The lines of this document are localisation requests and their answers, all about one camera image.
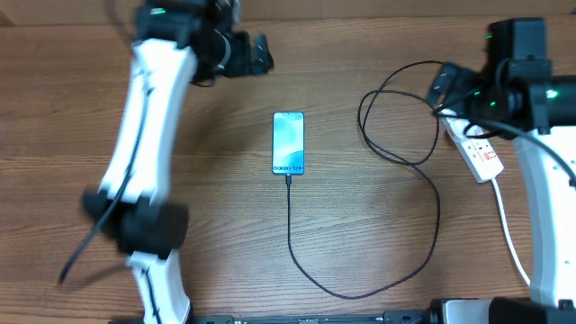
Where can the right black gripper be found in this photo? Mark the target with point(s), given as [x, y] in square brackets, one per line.
[454, 80]

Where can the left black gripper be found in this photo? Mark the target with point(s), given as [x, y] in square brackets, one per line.
[242, 65]

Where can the white power strip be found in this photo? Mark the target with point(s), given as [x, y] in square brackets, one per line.
[478, 154]

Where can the blue Galaxy smartphone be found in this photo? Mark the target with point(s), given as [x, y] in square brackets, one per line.
[288, 149]

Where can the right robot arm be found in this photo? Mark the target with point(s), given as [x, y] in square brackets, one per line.
[517, 97]

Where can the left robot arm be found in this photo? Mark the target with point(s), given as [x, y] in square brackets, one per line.
[175, 44]

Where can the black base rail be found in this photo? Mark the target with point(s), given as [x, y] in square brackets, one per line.
[387, 317]

